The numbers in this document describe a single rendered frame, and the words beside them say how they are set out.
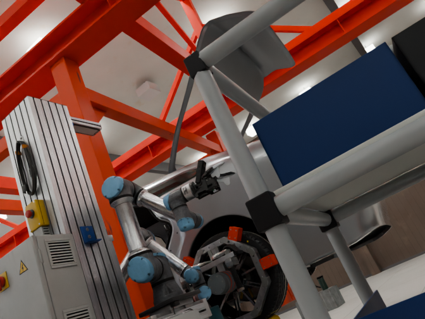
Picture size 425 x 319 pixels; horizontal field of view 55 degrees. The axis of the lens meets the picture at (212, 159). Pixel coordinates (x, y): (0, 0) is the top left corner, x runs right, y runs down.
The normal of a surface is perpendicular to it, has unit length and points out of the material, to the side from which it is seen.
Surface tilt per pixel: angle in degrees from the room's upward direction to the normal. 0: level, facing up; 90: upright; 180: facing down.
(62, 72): 90
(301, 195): 105
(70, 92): 90
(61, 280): 90
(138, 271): 97
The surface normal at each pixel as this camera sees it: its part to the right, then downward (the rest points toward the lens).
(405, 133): -0.54, -0.37
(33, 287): -0.52, -0.07
